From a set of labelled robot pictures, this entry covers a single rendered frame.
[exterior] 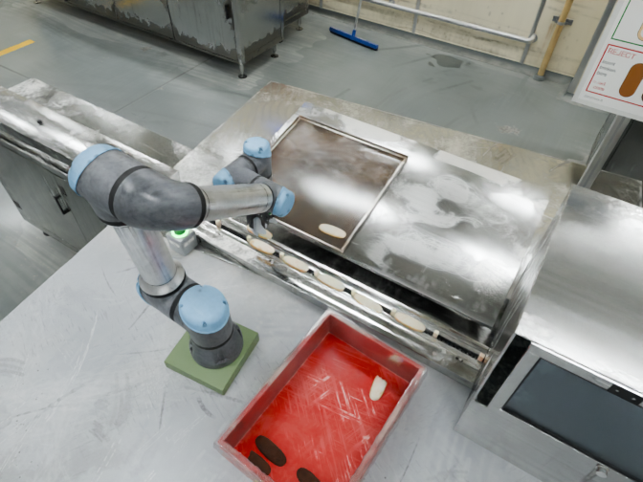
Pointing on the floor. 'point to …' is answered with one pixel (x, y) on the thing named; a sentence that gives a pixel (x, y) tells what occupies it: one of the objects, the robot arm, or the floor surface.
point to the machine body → (112, 125)
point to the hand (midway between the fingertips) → (258, 228)
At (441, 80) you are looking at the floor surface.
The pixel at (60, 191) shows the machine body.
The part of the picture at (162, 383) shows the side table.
